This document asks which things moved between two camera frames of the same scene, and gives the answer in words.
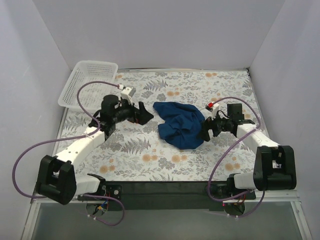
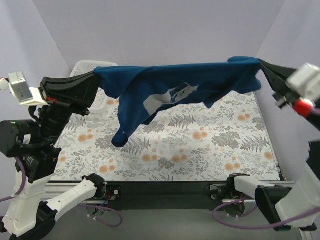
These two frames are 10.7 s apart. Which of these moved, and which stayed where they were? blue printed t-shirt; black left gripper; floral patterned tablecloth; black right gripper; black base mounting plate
Moved: black right gripper; black left gripper; blue printed t-shirt
Stayed: black base mounting plate; floral patterned tablecloth
